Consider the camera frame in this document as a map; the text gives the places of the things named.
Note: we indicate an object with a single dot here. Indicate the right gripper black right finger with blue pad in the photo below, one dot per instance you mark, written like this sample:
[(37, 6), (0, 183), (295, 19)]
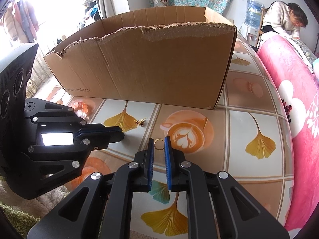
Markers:
[(218, 206)]

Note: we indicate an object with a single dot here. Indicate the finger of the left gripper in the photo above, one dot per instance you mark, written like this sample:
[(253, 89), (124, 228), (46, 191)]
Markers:
[(99, 131), (101, 142)]

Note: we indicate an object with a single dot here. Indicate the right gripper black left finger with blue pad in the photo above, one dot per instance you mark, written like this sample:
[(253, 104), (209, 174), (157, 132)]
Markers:
[(100, 207)]

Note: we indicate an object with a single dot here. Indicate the small gold bow charm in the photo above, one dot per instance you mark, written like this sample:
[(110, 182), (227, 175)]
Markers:
[(140, 122)]

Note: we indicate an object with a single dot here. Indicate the white fluffy robe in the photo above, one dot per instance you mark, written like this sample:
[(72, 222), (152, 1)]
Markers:
[(37, 207)]

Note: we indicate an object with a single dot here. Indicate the patterned ginkgo coffee tablecloth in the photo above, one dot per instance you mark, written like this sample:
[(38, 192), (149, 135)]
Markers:
[(247, 135)]

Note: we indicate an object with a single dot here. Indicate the green fuzzy collar with button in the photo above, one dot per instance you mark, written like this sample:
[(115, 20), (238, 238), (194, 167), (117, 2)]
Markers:
[(21, 221)]

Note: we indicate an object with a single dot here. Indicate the brown cardboard box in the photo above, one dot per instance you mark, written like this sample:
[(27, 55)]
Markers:
[(177, 55)]

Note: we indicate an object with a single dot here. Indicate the hanging clothes by window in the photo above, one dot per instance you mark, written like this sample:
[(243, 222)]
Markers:
[(91, 14)]

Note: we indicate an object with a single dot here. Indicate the pink floral blanket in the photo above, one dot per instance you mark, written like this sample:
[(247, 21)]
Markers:
[(298, 90)]

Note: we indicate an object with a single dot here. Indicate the wooden chair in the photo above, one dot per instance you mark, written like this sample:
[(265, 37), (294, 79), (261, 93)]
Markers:
[(260, 31)]

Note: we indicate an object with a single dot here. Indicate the water dispenser with bottle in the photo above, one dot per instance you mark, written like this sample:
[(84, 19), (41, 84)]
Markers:
[(250, 26)]

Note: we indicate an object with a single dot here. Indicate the woman in white sweater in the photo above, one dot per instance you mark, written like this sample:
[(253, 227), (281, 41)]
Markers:
[(286, 19)]

